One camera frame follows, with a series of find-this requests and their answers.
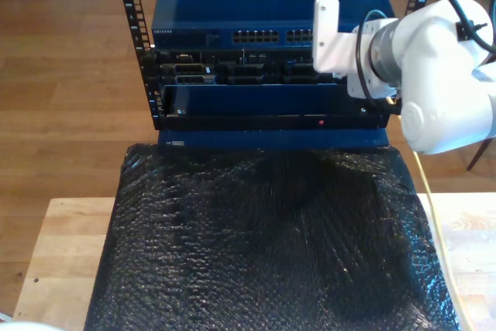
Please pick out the black bubble-wrap mat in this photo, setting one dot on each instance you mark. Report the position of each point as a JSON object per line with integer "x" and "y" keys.
{"x": 232, "y": 249}

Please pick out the dark metal-legged chair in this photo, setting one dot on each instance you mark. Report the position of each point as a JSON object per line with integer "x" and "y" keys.
{"x": 476, "y": 156}

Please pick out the black rack shelf tray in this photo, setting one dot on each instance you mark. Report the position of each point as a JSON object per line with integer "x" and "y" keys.
{"x": 252, "y": 121}

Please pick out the blue rack base plate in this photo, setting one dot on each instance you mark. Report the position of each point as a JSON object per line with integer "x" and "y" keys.
{"x": 271, "y": 139}

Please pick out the black rack server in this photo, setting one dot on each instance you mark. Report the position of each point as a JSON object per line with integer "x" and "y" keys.
{"x": 232, "y": 71}

